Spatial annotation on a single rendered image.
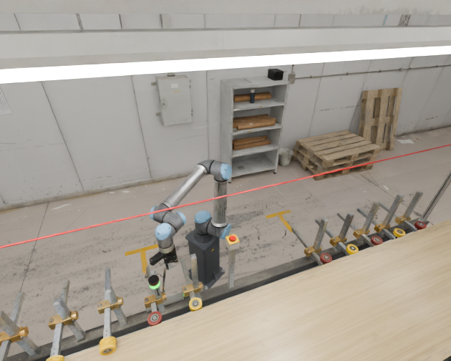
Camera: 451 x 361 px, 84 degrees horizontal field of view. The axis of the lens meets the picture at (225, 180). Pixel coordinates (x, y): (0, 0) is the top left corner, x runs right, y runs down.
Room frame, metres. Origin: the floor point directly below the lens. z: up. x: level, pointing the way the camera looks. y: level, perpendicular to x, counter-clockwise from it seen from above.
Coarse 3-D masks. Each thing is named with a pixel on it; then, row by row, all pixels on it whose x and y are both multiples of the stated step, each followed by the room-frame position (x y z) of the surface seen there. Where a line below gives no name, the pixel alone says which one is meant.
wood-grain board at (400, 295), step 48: (432, 240) 1.38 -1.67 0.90; (288, 288) 0.94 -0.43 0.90; (336, 288) 0.95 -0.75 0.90; (384, 288) 0.95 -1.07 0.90; (432, 288) 0.96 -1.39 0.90; (144, 336) 0.64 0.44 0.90; (192, 336) 0.64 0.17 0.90; (240, 336) 0.65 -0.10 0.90; (288, 336) 0.65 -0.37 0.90; (336, 336) 0.65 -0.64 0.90; (384, 336) 0.66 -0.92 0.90; (432, 336) 0.66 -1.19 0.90
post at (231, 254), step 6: (228, 252) 1.09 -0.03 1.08; (234, 252) 1.06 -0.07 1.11; (228, 258) 1.08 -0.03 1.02; (234, 258) 1.07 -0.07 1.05; (228, 264) 1.08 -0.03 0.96; (234, 264) 1.07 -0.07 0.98; (228, 270) 1.08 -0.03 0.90; (234, 270) 1.07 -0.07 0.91; (228, 276) 1.07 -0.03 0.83; (228, 282) 1.07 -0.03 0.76; (228, 288) 1.05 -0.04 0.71
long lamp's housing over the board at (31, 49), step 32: (0, 32) 0.53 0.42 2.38; (32, 32) 0.54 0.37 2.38; (64, 32) 0.55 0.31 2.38; (96, 32) 0.56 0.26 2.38; (128, 32) 0.58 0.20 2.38; (160, 32) 0.61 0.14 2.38; (192, 32) 0.63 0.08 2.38; (224, 32) 0.66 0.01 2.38; (256, 32) 0.68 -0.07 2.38; (288, 32) 0.72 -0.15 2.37; (320, 32) 0.75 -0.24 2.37; (352, 32) 0.79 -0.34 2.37; (384, 32) 0.83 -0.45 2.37; (416, 32) 0.87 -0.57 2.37; (448, 32) 0.92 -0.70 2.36; (0, 64) 0.48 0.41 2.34; (32, 64) 0.50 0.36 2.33; (64, 64) 0.52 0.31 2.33; (96, 64) 0.54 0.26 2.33
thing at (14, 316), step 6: (18, 294) 0.84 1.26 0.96; (24, 294) 0.85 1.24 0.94; (18, 300) 0.80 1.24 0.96; (18, 306) 0.77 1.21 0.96; (12, 312) 0.73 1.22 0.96; (18, 312) 0.74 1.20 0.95; (12, 318) 0.70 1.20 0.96; (18, 318) 0.71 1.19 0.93; (6, 342) 0.57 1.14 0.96; (0, 348) 0.55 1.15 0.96; (6, 348) 0.55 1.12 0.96; (0, 354) 0.52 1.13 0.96; (6, 354) 0.53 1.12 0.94; (0, 360) 0.49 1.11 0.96
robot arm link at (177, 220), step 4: (168, 212) 1.15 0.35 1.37; (172, 212) 1.17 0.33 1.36; (176, 212) 1.16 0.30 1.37; (180, 212) 1.15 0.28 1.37; (168, 216) 1.12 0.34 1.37; (172, 216) 1.11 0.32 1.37; (176, 216) 1.11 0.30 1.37; (180, 216) 1.12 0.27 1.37; (184, 216) 1.13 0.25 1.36; (164, 220) 1.10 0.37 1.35; (168, 220) 1.09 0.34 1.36; (172, 220) 1.08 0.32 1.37; (176, 220) 1.09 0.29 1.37; (180, 220) 1.10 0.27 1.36; (184, 220) 1.11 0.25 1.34; (172, 224) 1.05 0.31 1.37; (176, 224) 1.06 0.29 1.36; (180, 224) 1.08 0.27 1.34; (176, 228) 1.04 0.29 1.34; (176, 232) 1.04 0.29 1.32
